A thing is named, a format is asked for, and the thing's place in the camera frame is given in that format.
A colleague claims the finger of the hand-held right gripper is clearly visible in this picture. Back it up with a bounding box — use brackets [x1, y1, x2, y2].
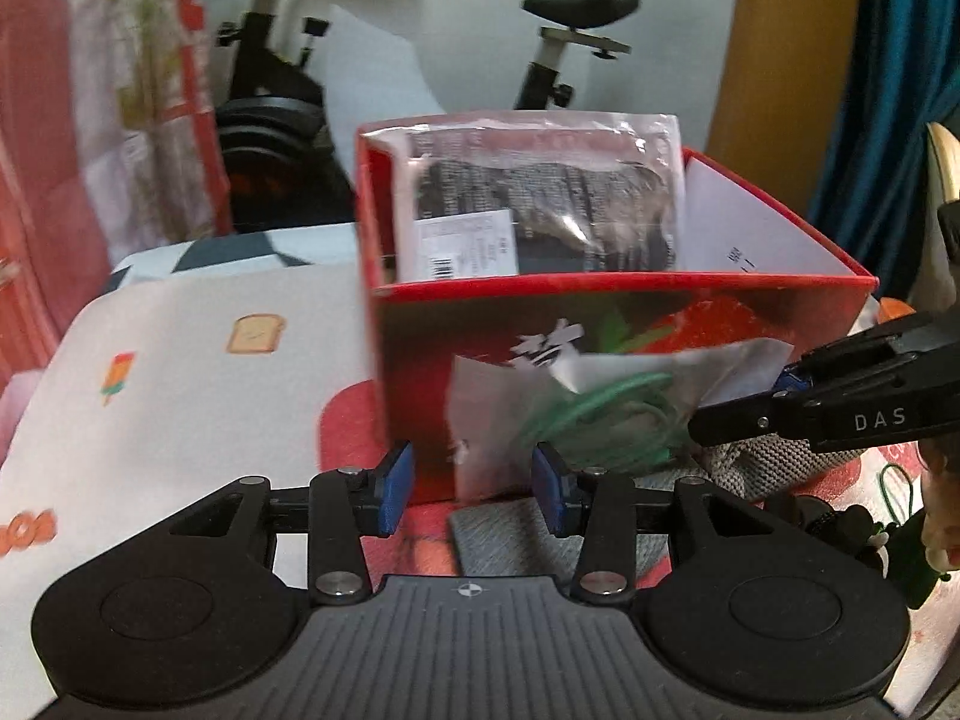
[688, 390, 818, 452]
[776, 307, 960, 395]

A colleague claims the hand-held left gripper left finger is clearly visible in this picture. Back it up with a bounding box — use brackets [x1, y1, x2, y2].
[161, 441, 416, 607]

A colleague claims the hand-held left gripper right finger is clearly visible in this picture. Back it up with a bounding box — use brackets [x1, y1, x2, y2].
[531, 441, 781, 602]

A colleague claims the grey mesh cloth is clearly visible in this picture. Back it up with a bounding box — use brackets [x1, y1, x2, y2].
[705, 436, 867, 502]

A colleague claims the green cable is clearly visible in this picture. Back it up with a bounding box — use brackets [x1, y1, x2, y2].
[448, 337, 796, 500]

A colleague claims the red cardboard box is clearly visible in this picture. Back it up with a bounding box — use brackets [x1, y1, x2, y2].
[354, 116, 880, 505]

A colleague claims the black garment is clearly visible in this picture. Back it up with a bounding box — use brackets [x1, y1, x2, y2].
[364, 111, 687, 287]

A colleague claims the person's right hand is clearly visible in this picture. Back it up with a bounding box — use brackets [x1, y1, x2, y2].
[921, 435, 960, 571]

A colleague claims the grey knit cloth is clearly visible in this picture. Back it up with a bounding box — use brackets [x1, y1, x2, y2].
[448, 499, 676, 580]

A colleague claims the small figurine toy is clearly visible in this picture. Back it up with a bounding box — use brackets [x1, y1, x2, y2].
[765, 461, 938, 608]

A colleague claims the cream upholstered chair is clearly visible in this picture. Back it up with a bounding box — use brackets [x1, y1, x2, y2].
[926, 120, 960, 205]

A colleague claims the teal curtain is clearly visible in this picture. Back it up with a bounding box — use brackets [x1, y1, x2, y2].
[806, 0, 960, 302]

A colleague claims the wooden door panel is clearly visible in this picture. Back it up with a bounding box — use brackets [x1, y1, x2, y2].
[705, 0, 865, 226]

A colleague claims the black exercise bike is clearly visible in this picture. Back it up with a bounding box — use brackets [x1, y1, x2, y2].
[214, 0, 643, 235]

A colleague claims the white foam sheet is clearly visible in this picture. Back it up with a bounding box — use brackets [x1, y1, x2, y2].
[296, 0, 452, 166]

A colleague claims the red plant printed backdrop cloth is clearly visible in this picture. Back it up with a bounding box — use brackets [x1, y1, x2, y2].
[0, 0, 235, 391]

